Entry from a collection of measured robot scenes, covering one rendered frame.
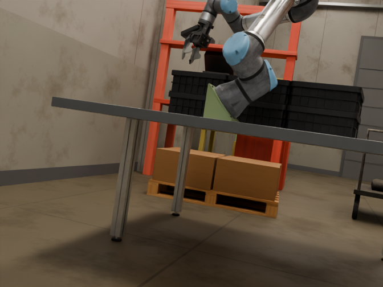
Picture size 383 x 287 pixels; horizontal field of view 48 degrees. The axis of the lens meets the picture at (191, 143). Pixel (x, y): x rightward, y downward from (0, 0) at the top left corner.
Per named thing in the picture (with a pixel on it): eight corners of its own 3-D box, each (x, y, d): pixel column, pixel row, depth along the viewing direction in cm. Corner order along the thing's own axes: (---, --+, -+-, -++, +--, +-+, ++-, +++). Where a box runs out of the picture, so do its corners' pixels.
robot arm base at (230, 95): (229, 115, 168) (251, 102, 166) (211, 84, 171) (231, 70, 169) (237, 120, 182) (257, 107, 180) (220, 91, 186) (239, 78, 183)
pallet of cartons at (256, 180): (284, 206, 439) (291, 165, 438) (274, 220, 354) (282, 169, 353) (172, 184, 477) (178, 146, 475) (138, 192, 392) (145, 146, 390)
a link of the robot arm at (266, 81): (256, 107, 173) (285, 88, 170) (239, 83, 166) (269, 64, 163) (248, 92, 183) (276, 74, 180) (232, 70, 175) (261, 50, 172)
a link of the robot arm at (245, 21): (330, 7, 187) (242, 28, 222) (320, -14, 181) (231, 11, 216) (322, 24, 182) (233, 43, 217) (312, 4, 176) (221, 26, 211)
